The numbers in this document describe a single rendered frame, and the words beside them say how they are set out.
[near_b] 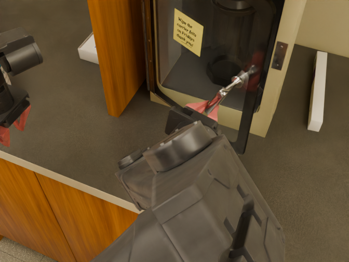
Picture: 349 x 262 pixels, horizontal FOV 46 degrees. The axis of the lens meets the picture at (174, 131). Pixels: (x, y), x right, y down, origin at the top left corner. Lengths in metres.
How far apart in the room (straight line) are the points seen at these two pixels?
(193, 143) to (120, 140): 0.78
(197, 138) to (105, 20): 0.65
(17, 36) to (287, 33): 0.49
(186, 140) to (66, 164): 0.77
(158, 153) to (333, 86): 1.00
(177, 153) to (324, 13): 1.09
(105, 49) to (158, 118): 0.25
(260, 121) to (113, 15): 0.42
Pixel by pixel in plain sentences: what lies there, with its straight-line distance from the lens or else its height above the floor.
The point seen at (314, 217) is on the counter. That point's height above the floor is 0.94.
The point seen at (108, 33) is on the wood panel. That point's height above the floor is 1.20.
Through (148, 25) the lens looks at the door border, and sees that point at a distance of 0.93.
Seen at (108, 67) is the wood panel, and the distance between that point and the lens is 0.96.
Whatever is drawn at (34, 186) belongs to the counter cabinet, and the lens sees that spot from 1.25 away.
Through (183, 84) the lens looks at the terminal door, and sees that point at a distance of 0.94.
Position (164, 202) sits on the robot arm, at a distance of 0.18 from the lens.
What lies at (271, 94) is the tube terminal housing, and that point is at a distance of 0.94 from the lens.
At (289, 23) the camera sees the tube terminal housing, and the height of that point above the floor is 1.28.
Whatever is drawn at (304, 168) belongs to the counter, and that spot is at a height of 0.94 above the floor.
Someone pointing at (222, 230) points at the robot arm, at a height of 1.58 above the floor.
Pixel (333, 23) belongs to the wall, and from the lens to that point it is 1.32.
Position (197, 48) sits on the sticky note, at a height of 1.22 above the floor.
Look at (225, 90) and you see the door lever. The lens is 0.77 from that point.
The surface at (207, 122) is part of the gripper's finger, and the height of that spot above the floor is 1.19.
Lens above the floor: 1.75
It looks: 51 degrees down
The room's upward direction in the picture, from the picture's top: straight up
